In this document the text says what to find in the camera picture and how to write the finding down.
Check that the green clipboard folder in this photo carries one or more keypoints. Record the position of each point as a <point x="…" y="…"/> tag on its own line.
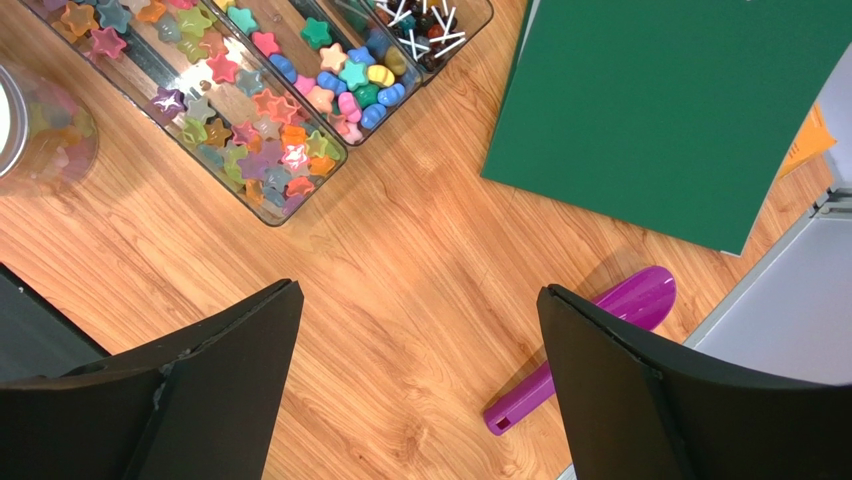
<point x="671" y="115"/>

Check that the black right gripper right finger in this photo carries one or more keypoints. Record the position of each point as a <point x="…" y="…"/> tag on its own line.
<point x="636" y="405"/>

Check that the purple plastic scoop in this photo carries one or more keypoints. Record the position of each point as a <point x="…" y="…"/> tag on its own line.
<point x="644" y="299"/>

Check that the black base mat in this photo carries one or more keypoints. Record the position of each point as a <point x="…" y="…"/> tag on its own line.
<point x="37" y="339"/>

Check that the clear plastic cup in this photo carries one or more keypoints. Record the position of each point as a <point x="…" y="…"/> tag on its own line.
<point x="62" y="143"/>

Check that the translucent gummy candy bin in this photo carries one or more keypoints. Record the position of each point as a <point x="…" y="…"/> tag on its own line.
<point x="191" y="69"/>

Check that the colourful star candy bin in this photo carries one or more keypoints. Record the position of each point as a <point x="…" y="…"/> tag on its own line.
<point x="334" y="55"/>

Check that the lollipop candy bin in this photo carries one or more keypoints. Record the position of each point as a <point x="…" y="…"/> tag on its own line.
<point x="414" y="37"/>

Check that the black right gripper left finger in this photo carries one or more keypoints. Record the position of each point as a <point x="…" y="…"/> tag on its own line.
<point x="198" y="403"/>

